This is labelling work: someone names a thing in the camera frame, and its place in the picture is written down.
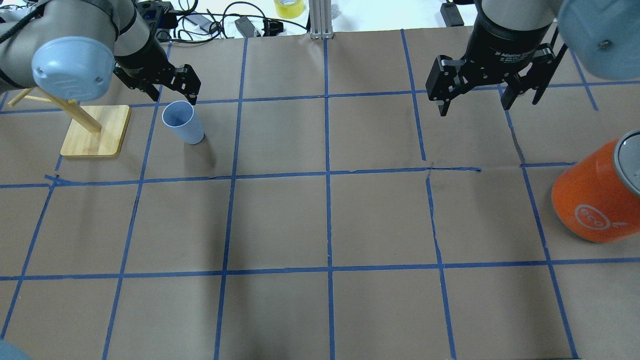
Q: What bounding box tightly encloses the yellow tape roll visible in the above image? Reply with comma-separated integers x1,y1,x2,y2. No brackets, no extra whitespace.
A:
273,0,306,19

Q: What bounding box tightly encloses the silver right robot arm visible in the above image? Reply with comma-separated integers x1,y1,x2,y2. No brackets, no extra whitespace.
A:
425,0,640,116

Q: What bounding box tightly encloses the orange can with grey lid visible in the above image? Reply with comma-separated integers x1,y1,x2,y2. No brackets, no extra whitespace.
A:
551,129,640,244

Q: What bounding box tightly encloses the wooden cup stand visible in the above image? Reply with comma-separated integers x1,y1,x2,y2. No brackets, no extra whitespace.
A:
7,87,131,158

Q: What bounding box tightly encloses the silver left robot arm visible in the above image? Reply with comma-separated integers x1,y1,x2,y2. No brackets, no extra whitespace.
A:
0,0,201,105

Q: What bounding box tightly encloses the light blue plastic cup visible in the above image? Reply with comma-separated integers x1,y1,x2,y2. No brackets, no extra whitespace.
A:
161,100,205,145

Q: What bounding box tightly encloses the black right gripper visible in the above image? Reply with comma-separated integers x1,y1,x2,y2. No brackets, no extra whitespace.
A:
426,10,563,117

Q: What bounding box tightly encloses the aluminium frame post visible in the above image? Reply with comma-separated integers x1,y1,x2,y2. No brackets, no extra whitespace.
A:
308,0,335,40

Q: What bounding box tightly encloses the black power brick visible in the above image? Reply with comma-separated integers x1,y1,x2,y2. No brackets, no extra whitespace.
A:
439,1,466,28

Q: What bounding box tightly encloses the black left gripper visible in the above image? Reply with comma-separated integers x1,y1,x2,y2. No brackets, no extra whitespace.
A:
113,42,202,103

